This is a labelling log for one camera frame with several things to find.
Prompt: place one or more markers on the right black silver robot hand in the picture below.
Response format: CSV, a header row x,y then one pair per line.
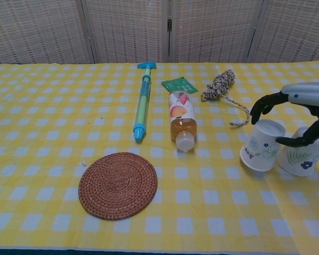
x,y
308,93

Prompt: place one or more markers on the white paper cup fern print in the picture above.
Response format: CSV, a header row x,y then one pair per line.
x,y
297,159

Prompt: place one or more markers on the white paper cup flower print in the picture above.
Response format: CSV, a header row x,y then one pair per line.
x,y
260,154

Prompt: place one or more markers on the woven folding screen panel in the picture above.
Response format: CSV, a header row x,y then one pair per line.
x,y
127,29
215,29
37,29
295,29

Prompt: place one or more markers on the yellow white checkered tablecloth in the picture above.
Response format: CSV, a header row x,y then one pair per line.
x,y
303,207
55,119

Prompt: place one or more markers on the green foil packet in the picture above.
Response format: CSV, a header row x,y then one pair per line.
x,y
179,85

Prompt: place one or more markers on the plastic bottle of amber drink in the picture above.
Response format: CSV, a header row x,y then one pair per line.
x,y
182,127

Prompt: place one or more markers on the metal screen hinge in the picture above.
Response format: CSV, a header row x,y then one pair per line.
x,y
169,24

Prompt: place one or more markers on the blue green water pump toy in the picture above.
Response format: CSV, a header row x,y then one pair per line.
x,y
142,111

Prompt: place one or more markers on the round brown woven coaster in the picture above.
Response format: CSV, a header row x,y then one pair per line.
x,y
118,186

